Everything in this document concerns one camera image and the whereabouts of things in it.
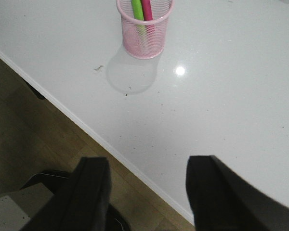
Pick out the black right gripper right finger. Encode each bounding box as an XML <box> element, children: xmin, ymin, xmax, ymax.
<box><xmin>185</xmin><ymin>155</ymin><xmax>289</xmax><ymax>231</ymax></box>

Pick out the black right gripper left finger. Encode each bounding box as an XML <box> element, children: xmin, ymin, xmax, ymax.
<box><xmin>22</xmin><ymin>157</ymin><xmax>111</xmax><ymax>231</ymax></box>

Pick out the magenta red pen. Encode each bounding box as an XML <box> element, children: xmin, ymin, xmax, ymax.
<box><xmin>141</xmin><ymin>0</ymin><xmax>155</xmax><ymax>34</ymax></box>

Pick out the green pen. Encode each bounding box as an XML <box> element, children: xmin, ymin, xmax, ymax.
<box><xmin>131</xmin><ymin>0</ymin><xmax>146</xmax><ymax>37</ymax></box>

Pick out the pink mesh pen holder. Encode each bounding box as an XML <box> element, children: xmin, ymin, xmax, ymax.
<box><xmin>116</xmin><ymin>0</ymin><xmax>174</xmax><ymax>59</ymax></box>

